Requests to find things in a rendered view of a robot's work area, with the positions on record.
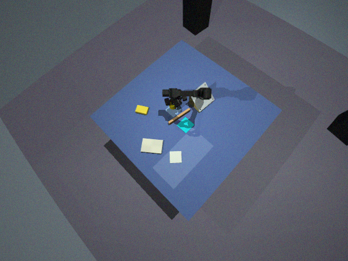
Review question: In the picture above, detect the tan wooden bar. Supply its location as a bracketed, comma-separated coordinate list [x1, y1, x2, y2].
[168, 108, 190, 125]

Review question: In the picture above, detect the yellow cup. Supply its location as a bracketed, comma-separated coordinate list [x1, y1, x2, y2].
[169, 102, 176, 109]

